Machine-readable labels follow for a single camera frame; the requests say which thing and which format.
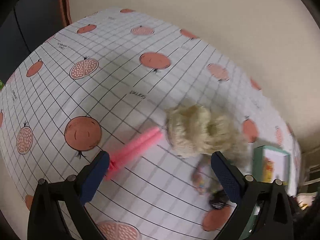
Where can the yellow rice cracker packet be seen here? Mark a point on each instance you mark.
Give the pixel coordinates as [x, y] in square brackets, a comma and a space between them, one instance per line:
[268, 170]

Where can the orange wooden frame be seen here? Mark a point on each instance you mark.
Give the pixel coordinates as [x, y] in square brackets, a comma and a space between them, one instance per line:
[65, 12]

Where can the teal rimmed white tray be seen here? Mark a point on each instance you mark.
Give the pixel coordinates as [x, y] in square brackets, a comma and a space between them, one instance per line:
[281, 161]

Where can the cream lace scrunchie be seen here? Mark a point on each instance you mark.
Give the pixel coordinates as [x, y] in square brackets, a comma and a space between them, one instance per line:
[196, 130]

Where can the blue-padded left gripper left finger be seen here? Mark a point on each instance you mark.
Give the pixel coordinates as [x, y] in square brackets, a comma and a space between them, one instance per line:
[92, 175]

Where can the pomegranate print grid tablecloth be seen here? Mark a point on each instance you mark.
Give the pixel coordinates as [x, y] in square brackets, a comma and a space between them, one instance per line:
[106, 78]

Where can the black toy car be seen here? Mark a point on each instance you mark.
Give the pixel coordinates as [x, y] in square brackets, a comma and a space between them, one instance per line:
[219, 200]

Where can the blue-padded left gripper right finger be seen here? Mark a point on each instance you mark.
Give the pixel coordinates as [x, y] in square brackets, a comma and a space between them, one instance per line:
[228, 175]

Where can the pink plastic comb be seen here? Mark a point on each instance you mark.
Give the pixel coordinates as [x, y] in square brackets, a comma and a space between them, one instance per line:
[133, 150]

